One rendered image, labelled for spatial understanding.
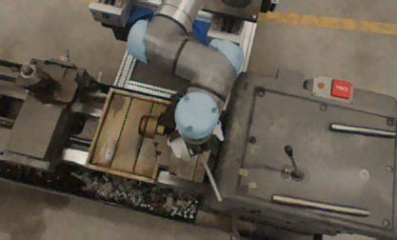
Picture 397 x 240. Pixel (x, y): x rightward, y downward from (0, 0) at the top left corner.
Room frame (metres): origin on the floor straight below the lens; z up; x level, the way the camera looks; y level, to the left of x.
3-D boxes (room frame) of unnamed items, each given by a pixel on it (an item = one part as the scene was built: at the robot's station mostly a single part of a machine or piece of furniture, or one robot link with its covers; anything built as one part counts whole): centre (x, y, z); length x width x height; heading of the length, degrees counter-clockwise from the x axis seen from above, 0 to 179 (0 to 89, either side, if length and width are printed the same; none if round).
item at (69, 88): (0.46, 0.60, 0.99); 0.20 x 0.10 x 0.05; 83
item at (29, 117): (0.40, 0.64, 0.95); 0.43 x 0.17 x 0.05; 173
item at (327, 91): (0.47, -0.44, 1.23); 0.13 x 0.08 x 0.05; 83
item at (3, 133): (0.39, 0.69, 0.90); 0.47 x 0.30 x 0.06; 173
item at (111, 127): (0.34, 0.28, 0.89); 0.36 x 0.30 x 0.04; 173
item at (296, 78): (0.48, -0.29, 1.24); 0.09 x 0.08 x 0.03; 83
